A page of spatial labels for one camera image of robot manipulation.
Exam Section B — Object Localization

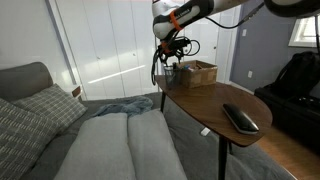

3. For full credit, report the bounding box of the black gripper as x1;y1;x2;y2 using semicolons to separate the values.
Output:
159;36;193;69

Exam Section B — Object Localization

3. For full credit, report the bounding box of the wooden box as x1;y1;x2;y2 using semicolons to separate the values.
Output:
176;59;219;89

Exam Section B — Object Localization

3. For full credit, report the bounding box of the white bifold closet door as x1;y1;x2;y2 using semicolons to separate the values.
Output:
158;0;243;84
49;0;159;101

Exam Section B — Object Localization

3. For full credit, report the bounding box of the dark wooden side table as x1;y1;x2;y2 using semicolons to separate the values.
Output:
153;73;274;180

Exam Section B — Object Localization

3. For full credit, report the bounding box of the blue crumpled blanket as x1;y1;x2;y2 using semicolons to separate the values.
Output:
91;95;154;118

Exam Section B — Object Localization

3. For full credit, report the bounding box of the white fabric tag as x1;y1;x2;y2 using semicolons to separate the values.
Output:
200;127;212;137

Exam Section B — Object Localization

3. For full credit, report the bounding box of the light grey seat cushion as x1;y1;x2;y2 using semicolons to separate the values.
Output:
127;109;188;180
53;112;137;180

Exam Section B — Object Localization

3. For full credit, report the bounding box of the small wooden nightstand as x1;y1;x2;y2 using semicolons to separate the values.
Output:
68;84;84;101

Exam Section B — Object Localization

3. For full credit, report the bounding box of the black backpack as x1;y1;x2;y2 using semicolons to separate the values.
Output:
268;50;320;99

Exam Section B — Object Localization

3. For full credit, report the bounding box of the grey plaid pillow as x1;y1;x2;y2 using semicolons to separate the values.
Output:
11;83;88;134

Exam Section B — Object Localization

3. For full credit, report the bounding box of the white framed window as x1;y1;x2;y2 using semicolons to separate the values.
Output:
288;15;320;48

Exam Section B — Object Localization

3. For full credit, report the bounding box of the grey dash-patterned pillow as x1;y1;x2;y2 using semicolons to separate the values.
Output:
0;98;61;180

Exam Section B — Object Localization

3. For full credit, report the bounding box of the black wire mesh basket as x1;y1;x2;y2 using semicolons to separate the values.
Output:
163;65;184;90

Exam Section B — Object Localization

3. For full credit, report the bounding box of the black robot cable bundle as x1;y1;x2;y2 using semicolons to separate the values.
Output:
151;2;268;86

